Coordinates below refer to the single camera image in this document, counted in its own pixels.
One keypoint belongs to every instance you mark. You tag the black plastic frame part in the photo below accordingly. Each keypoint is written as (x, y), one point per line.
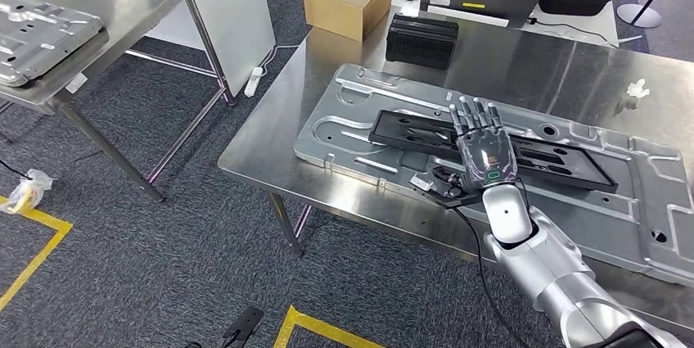
(390, 131)

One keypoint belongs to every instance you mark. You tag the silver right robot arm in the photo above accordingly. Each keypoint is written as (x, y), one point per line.
(547, 269)

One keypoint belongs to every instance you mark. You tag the stainless steel workbench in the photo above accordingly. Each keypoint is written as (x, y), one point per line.
(488, 63)

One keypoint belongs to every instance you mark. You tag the white power strip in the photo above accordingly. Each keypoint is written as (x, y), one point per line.
(253, 82)

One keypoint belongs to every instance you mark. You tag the black ribbed box device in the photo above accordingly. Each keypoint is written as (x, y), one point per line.
(423, 42)

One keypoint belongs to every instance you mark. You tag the brown cardboard box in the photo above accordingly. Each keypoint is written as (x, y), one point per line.
(347, 1)

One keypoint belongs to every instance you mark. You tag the white cabinet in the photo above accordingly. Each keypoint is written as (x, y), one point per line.
(238, 20)

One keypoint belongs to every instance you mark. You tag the yellow floor tape square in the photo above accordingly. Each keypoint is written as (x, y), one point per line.
(325, 330)

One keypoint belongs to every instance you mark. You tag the white table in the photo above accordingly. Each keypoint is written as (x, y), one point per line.
(575, 25)

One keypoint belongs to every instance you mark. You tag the grey stamped metal panel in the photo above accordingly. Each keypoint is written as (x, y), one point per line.
(623, 215)
(43, 36)

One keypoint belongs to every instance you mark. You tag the white crumpled paper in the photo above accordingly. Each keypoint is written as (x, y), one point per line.
(637, 89)

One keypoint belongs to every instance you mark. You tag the plastic bag with tape roll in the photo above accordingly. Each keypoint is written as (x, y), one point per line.
(27, 191)

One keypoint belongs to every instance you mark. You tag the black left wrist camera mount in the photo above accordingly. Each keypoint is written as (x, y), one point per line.
(244, 324)

